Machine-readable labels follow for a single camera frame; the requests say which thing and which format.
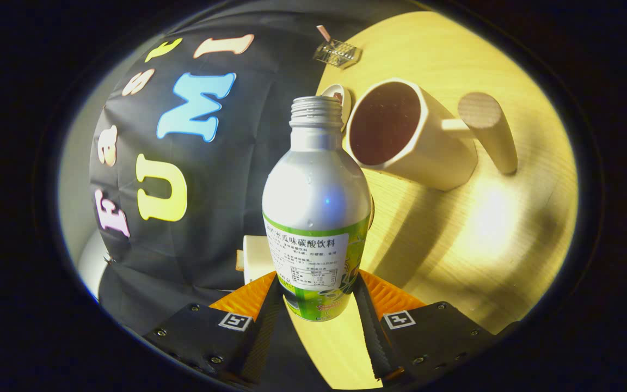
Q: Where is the wooden table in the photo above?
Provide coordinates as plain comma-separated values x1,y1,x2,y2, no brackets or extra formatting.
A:
286,11,580,390

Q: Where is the silver green juice bottle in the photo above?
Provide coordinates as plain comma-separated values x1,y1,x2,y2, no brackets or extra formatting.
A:
262,96,372,323

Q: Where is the wire mesh holder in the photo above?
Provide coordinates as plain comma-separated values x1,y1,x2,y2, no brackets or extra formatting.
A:
313,39,363,69

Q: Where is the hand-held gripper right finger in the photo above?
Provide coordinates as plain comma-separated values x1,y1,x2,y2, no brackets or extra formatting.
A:
353,269,497,387

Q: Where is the white round plate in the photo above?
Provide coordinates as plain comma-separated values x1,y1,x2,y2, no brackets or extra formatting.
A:
322,83,352,131

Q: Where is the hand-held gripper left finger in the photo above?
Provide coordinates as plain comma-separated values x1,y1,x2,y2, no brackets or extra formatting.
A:
144,271,284,388

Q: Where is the beige cup with wooden handle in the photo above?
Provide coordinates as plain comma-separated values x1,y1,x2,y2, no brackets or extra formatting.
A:
345,78,519,192

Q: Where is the white toaster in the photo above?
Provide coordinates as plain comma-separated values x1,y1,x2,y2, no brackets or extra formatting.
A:
243,234,274,285

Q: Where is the black backdrop cloth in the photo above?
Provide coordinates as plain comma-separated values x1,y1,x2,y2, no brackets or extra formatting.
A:
89,5,423,392

